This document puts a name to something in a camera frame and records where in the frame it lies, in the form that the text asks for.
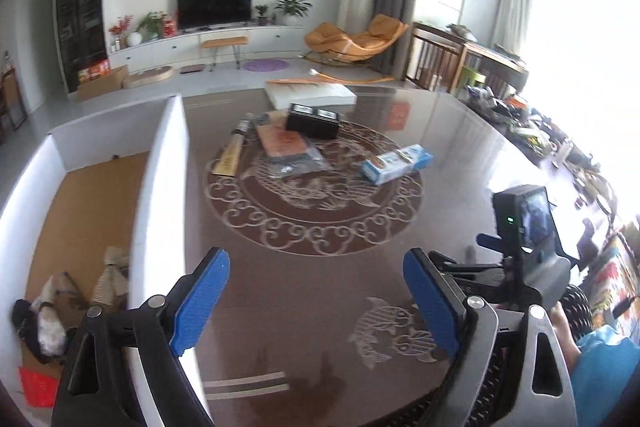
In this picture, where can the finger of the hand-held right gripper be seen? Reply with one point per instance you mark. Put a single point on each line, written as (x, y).
(475, 279)
(490, 243)

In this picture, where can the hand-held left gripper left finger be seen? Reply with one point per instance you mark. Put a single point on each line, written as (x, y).
(200, 302)

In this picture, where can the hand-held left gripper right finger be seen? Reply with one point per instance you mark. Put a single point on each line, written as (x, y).
(430, 302)

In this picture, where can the white cardboard box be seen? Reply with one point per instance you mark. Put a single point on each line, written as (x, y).
(160, 207)

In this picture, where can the blue and white box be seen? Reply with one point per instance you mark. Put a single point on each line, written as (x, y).
(395, 164)

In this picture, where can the bag of white beads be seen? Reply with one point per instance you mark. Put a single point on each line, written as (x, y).
(50, 322)

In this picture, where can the tan stick with metal end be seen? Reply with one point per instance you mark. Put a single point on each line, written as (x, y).
(230, 152)

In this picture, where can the black velvet scrunchie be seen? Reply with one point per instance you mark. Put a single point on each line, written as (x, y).
(27, 332)

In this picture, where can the clear bag with orange card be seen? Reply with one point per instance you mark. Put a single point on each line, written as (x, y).
(287, 142)

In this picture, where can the black rectangular box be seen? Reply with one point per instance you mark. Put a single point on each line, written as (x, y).
(312, 122)

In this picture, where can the person's right forearm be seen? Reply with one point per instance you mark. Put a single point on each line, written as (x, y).
(565, 332)

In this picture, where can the colourful floral cushion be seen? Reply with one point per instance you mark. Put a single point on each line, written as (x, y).
(617, 277)

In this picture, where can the person's blue shirt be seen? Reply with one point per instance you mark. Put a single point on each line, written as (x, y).
(605, 382)

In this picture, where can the wooden side table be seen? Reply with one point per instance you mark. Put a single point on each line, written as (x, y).
(492, 67)

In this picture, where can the wooden slatted chair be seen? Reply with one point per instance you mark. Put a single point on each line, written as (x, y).
(430, 57)

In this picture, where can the round wooden board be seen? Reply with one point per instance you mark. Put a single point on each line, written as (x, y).
(147, 78)

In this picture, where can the white flat box orange print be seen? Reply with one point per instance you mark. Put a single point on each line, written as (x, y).
(310, 94)

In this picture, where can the flat bathroom scale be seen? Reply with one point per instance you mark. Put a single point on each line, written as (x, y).
(192, 68)

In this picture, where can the brown cardboard box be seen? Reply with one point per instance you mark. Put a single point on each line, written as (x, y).
(102, 84)

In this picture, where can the purple round mat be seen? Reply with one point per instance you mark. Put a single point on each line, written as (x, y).
(266, 66)

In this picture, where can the orange rocking chair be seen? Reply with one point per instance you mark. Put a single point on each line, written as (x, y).
(350, 39)

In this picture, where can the orange printed boxes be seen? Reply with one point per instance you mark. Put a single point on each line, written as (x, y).
(94, 71)

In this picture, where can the white television cabinet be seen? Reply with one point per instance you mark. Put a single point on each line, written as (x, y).
(150, 49)

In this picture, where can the orange bench with metal legs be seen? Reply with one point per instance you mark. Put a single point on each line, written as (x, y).
(224, 42)

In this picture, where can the white round vase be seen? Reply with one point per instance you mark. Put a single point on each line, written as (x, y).
(135, 39)

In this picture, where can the red gift box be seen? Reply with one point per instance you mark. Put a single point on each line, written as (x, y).
(170, 28)

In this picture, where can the bushy green potted plant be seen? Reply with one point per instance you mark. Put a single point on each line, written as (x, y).
(150, 24)

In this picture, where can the red flower arrangement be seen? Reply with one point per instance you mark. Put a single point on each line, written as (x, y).
(121, 29)

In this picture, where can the small green potted plant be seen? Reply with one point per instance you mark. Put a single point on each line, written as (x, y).
(262, 14)

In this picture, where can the black television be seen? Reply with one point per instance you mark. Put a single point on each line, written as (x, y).
(215, 7)

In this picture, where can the large green potted plant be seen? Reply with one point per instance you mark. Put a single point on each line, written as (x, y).
(292, 7)

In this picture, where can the dark glass display cabinet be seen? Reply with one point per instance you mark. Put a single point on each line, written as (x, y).
(80, 7)

